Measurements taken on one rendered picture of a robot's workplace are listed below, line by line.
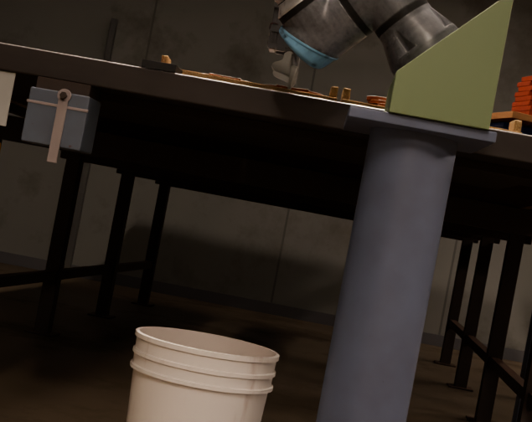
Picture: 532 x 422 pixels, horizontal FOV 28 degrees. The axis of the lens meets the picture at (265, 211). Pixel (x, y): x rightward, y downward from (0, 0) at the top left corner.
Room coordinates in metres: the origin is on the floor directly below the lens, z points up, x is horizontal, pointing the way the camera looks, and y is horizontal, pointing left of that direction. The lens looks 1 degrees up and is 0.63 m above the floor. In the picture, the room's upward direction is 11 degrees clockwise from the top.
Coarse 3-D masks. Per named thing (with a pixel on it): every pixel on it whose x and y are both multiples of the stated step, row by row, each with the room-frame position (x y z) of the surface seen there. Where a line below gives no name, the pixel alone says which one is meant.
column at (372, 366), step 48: (384, 144) 1.97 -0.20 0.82; (432, 144) 1.95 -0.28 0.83; (480, 144) 1.96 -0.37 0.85; (384, 192) 1.96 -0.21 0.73; (432, 192) 1.96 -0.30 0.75; (384, 240) 1.95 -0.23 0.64; (432, 240) 1.97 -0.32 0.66; (384, 288) 1.95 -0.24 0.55; (336, 336) 2.00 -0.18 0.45; (384, 336) 1.95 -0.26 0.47; (336, 384) 1.98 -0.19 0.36; (384, 384) 1.95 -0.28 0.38
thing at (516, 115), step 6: (492, 114) 2.86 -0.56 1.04; (498, 114) 2.82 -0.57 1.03; (504, 114) 2.79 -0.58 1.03; (510, 114) 2.76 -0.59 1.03; (516, 114) 2.75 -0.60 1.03; (522, 114) 2.76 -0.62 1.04; (492, 120) 2.87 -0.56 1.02; (498, 120) 2.84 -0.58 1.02; (504, 120) 2.82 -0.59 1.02; (510, 120) 2.80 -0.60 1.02; (522, 120) 2.76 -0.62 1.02; (528, 120) 2.76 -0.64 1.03; (528, 126) 2.87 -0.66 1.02
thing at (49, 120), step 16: (48, 80) 2.29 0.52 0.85; (64, 80) 2.29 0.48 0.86; (32, 96) 2.28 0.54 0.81; (48, 96) 2.28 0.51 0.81; (64, 96) 2.26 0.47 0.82; (80, 96) 2.27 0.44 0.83; (96, 96) 2.34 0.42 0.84; (32, 112) 2.28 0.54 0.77; (48, 112) 2.28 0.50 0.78; (64, 112) 2.27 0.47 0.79; (80, 112) 2.27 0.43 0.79; (96, 112) 2.34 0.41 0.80; (32, 128) 2.28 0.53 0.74; (48, 128) 2.28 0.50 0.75; (64, 128) 2.27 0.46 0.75; (80, 128) 2.27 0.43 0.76; (48, 144) 2.28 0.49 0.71; (64, 144) 2.27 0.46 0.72; (80, 144) 2.27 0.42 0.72; (48, 160) 2.27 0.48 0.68
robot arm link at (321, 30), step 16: (288, 0) 2.03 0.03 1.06; (304, 0) 2.01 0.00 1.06; (320, 0) 2.01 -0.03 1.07; (336, 0) 2.01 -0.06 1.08; (288, 16) 2.03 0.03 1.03; (304, 16) 2.02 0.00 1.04; (320, 16) 2.01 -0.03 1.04; (336, 16) 2.01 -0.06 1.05; (288, 32) 2.04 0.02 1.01; (304, 32) 2.03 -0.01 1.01; (320, 32) 2.02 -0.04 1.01; (336, 32) 2.02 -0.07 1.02; (352, 32) 2.02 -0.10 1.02; (304, 48) 2.03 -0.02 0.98; (320, 48) 2.03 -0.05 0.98; (336, 48) 2.04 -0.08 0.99; (320, 64) 2.06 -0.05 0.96
